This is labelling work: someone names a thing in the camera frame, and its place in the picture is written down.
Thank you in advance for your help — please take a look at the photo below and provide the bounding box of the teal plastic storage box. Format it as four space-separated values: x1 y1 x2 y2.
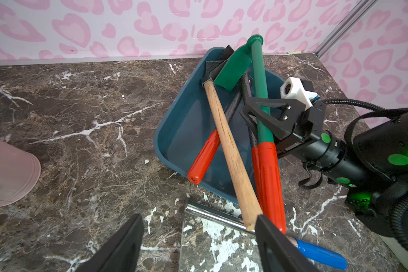
154 47 284 205

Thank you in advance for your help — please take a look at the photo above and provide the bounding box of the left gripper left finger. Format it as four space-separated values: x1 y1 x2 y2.
77 214 145 272

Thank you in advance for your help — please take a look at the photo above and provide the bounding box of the pink pen cup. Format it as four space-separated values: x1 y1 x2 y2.
0 141 41 207

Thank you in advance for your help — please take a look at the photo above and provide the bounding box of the wooden handled tool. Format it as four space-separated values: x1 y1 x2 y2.
202 61 262 231

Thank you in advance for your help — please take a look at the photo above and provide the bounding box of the green handled garden tool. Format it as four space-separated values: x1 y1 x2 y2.
213 35 286 233

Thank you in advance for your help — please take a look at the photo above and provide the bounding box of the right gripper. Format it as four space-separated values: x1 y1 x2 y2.
241 77 325 153

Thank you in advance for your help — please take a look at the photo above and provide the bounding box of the blue handled metal tool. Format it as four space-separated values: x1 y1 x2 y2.
185 201 347 270

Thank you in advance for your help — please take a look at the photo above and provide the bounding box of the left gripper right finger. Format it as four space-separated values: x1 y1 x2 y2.
255 215 318 272

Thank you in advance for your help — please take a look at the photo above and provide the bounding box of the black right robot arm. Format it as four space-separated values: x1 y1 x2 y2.
241 78 408 252

